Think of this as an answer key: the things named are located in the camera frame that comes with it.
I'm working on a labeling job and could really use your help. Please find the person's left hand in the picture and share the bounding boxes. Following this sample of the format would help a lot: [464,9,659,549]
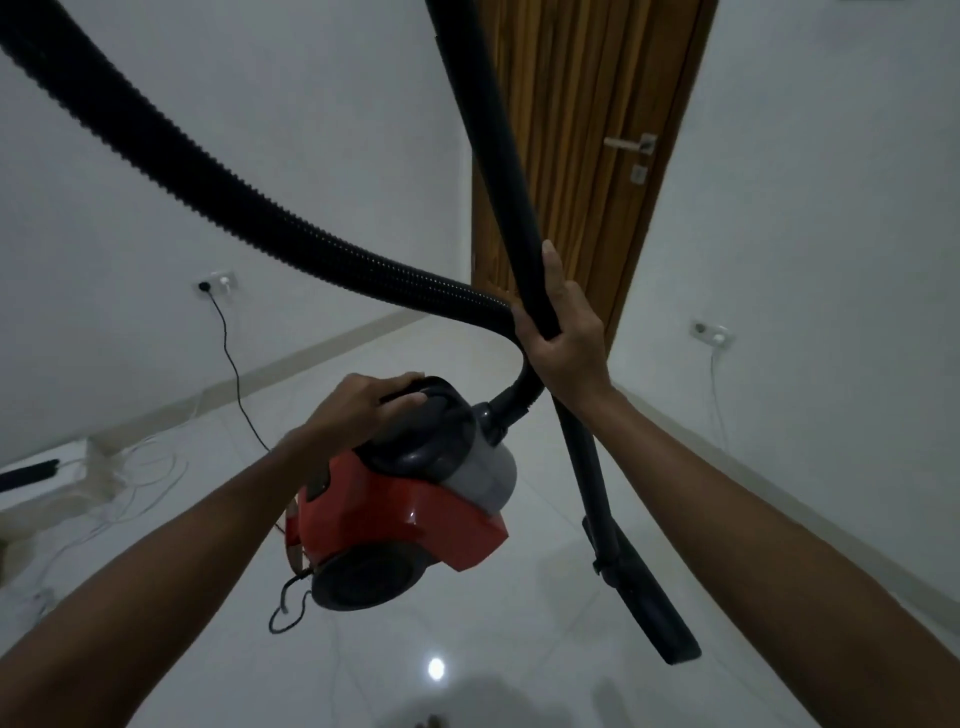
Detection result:
[298,372,427,456]

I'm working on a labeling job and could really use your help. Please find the person's right hand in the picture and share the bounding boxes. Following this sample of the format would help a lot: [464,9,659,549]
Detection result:
[511,240,616,411]

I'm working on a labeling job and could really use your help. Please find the red canister vacuum cleaner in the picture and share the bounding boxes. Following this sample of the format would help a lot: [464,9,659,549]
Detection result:
[283,375,520,613]

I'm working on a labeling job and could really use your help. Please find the black vacuum wand tube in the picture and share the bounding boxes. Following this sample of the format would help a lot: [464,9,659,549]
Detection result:
[424,0,628,579]

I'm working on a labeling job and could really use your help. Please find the person's right forearm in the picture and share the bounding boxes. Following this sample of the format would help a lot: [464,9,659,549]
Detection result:
[581,381,960,728]

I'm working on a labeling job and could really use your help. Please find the person's left forearm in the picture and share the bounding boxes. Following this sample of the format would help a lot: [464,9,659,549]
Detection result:
[0,431,339,728]

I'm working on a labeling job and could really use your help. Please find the brown wooden door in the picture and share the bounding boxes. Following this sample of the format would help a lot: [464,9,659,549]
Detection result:
[470,0,721,355]

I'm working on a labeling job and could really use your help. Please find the black vacuum floor nozzle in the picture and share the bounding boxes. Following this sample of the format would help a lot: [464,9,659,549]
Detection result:
[581,516,703,666]

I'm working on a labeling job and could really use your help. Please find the white box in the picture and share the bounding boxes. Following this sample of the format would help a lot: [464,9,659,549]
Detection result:
[0,438,127,538]

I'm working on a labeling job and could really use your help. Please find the black bar-shaped device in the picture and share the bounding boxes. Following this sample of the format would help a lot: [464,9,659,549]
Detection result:
[0,458,61,494]

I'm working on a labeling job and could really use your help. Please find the black power cord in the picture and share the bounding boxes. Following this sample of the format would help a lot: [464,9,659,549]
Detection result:
[202,279,315,636]

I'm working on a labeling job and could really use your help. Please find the thin white cable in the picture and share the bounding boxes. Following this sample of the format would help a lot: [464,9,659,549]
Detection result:
[707,335,732,453]

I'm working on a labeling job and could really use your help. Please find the black corrugated vacuum hose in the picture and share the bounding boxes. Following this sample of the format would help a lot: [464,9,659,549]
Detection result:
[0,0,547,436]

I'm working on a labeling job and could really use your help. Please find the tangled white cables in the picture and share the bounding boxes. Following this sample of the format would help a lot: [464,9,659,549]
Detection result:
[0,390,207,627]

